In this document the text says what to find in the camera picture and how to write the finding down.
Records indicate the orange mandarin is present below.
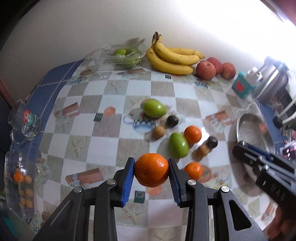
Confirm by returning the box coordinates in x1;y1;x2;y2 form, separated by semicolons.
134;153;169;188
184;162;203;180
184;126;202;144

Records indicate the dark plum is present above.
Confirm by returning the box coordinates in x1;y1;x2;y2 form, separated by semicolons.
206;136;218;149
166;115;179;128

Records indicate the brown longan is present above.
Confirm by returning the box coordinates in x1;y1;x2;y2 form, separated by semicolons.
152;126;166;140
196;144;210;158

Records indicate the green jujube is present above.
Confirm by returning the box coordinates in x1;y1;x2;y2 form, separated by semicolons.
169;133;190;159
143;99;167;118

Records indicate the clear tray of green fruits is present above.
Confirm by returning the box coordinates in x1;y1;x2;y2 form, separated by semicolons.
82;43;147;71

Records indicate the stainless steel bowl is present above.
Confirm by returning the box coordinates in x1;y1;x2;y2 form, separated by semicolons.
236;113;275;154

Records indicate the glass bowl of kumquats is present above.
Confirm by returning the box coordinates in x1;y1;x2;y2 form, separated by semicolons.
4;151;37;219

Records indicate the steel thermos kettle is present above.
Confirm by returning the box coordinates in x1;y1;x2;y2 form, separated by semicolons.
252;57;290;104

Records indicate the teal plastic box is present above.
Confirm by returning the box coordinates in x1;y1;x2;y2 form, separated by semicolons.
232;72;254;99

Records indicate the white power strip lamp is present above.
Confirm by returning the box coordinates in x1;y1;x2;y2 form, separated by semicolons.
244;57;275;89

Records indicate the patterned blue tablecloth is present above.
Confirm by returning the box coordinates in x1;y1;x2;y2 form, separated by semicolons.
4;59;285;241

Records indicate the glass mug with logo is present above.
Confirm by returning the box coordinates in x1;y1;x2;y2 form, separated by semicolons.
8;99;42;145

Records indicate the rear red apple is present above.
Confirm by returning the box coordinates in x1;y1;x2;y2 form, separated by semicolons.
220;62;236;80

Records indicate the red apple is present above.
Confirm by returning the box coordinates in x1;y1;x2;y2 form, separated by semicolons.
196;61;216;80
220;62;236;80
207;57;223;76

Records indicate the middle red apple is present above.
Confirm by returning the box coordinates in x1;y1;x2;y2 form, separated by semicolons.
207;57;223;76

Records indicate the front red apple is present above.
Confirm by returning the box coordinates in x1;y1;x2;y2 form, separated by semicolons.
196;61;216;80

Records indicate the yellow banana bunch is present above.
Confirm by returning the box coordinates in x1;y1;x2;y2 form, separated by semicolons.
146;32;204;75

